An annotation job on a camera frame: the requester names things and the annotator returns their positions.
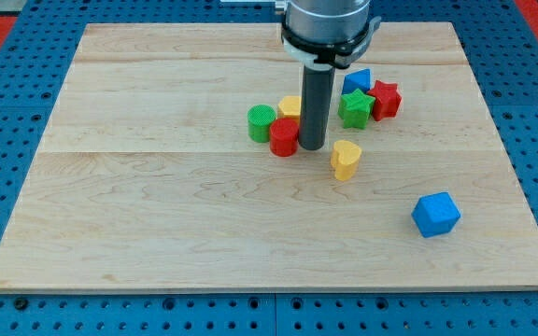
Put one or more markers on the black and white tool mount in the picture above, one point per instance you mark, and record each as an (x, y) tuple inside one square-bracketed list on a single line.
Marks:
[(318, 56)]

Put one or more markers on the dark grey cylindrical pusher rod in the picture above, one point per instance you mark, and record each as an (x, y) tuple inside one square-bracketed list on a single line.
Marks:
[(317, 91)]

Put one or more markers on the yellow heart block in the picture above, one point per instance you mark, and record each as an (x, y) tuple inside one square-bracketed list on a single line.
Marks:
[(345, 159)]

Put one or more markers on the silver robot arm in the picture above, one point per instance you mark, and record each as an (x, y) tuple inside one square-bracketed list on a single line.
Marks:
[(323, 36)]

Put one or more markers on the small blue block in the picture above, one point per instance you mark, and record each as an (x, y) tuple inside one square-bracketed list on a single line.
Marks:
[(359, 80)]

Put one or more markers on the yellow block behind rod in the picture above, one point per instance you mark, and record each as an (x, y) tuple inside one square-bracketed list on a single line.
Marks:
[(289, 107)]

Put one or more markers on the green star block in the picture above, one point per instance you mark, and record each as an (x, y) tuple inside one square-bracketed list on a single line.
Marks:
[(355, 109)]

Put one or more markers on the red cylinder block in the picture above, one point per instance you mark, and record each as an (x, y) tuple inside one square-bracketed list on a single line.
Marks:
[(284, 137)]

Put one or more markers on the red star block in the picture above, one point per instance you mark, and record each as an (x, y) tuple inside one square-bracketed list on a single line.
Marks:
[(387, 100)]

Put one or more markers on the green cylinder block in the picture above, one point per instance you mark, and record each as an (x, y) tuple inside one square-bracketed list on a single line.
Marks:
[(260, 118)]

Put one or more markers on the blue cube block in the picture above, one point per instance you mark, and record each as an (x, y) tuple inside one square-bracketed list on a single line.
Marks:
[(435, 214)]

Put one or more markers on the light wooden board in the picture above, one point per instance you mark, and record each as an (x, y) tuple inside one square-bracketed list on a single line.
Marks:
[(145, 180)]

